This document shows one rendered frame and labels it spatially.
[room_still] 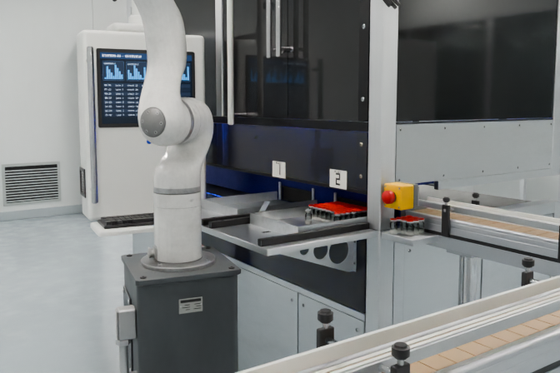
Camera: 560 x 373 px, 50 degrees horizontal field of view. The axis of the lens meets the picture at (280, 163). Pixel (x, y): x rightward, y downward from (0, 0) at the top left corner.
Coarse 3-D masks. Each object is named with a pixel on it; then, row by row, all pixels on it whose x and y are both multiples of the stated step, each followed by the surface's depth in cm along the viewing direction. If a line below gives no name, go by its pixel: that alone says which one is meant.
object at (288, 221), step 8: (288, 208) 200; (296, 208) 201; (304, 208) 204; (256, 216) 188; (264, 216) 185; (272, 216) 196; (280, 216) 198; (288, 216) 200; (296, 216) 202; (304, 216) 202; (256, 224) 189; (264, 224) 185; (272, 224) 181; (280, 224) 177; (288, 224) 174; (296, 224) 190; (304, 224) 190; (312, 224) 174; (320, 224) 175; (328, 224) 177; (336, 224) 178; (344, 224) 180; (280, 232) 178; (288, 232) 174; (296, 232) 171
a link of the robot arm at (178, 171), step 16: (192, 112) 146; (208, 112) 154; (192, 128) 147; (208, 128) 154; (192, 144) 152; (208, 144) 154; (176, 160) 149; (192, 160) 150; (160, 176) 146; (176, 176) 146; (192, 176) 148; (160, 192) 147; (176, 192) 146; (192, 192) 148
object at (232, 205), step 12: (264, 192) 235; (276, 192) 238; (204, 204) 217; (216, 204) 210; (228, 204) 226; (240, 204) 227; (252, 204) 227; (276, 204) 227; (288, 204) 210; (300, 204) 213; (312, 204) 216
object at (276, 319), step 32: (416, 256) 191; (448, 256) 200; (256, 288) 241; (288, 288) 222; (416, 288) 192; (448, 288) 202; (480, 288) 212; (512, 288) 223; (256, 320) 242; (288, 320) 223; (352, 320) 193; (256, 352) 244; (288, 352) 224
